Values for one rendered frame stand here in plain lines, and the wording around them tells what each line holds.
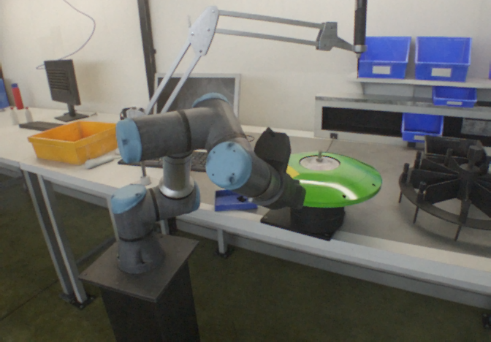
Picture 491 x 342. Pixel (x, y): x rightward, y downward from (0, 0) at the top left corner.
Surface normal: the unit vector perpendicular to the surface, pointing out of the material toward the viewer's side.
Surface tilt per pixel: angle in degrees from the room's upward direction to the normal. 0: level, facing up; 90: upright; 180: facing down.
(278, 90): 90
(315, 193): 24
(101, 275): 0
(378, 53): 90
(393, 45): 90
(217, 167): 59
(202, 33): 90
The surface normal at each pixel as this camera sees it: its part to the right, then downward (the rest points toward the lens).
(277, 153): -0.44, -0.27
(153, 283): -0.04, -0.93
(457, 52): -0.46, 0.33
